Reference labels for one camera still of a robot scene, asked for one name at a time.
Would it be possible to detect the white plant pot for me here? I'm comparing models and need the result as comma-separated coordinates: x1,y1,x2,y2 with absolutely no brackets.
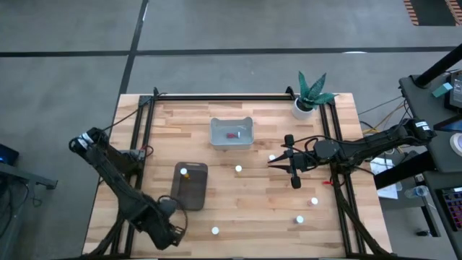
291,97,314,121

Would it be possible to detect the dark grey plastic bin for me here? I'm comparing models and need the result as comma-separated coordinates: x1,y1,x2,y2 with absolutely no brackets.
169,161,209,212

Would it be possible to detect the green snake plant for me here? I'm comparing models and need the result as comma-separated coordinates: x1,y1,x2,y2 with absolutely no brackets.
297,71,340,109

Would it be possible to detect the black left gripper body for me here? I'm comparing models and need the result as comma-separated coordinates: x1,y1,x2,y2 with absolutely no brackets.
154,225,188,251

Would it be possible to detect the black keyboard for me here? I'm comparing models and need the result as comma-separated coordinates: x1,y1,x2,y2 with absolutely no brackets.
435,186,462,232

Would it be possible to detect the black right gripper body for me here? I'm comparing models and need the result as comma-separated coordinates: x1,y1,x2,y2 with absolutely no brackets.
284,134,315,190

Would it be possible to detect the grey metal cart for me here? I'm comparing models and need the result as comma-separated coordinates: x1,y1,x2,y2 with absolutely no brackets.
0,162,58,260

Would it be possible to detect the white tape roll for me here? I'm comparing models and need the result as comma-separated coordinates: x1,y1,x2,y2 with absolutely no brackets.
449,132,462,157

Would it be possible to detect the white plastic bin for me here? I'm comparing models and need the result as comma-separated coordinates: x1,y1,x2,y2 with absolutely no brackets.
209,116,255,151

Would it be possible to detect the black diagonal pole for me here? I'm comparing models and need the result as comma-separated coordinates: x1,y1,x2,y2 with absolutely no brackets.
414,43,462,88

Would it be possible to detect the clear water bottle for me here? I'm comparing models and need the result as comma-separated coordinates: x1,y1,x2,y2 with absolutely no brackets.
404,184,429,199

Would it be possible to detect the dark rug orange border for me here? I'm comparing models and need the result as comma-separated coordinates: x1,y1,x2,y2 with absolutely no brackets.
403,0,462,27

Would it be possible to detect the dark device blue light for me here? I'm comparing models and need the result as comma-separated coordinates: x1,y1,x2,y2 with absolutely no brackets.
0,143,19,166

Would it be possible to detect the dark grey desk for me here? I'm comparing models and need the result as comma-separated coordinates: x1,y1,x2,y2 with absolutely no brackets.
398,70,462,174

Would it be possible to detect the black desk crossbar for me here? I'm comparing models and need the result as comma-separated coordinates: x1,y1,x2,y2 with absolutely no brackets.
373,151,436,191

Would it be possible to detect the dark tablet screen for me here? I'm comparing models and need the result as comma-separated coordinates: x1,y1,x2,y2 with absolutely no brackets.
444,70,462,113

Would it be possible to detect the white paper sheet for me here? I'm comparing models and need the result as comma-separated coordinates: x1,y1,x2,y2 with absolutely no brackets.
370,157,404,200

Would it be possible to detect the black aluminium table frame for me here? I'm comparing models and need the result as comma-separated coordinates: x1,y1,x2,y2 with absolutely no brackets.
84,86,396,259

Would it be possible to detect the small teal box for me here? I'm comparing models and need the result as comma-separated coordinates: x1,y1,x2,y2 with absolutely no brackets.
432,82,454,98

